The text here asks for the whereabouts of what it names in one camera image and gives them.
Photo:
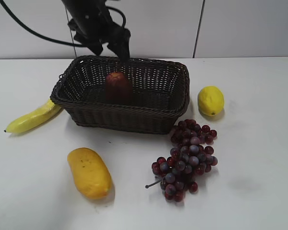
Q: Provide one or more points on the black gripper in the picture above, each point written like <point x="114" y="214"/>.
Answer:
<point x="95" y="24"/>

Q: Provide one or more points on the dark red apple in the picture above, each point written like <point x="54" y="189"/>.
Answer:
<point x="118" y="89"/>

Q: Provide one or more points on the dark brown wicker basket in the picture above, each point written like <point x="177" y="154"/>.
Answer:
<point x="160" y="94"/>

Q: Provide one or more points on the yellow lemon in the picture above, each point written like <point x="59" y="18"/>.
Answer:
<point x="210" y="101"/>

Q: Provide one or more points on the yellow banana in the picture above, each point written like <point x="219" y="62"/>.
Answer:
<point x="33" y="119"/>

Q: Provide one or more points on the yellow mango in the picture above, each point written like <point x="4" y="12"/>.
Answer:
<point x="90" y="174"/>

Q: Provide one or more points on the purple grape bunch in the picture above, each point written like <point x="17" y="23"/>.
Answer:
<point x="191" y="156"/>

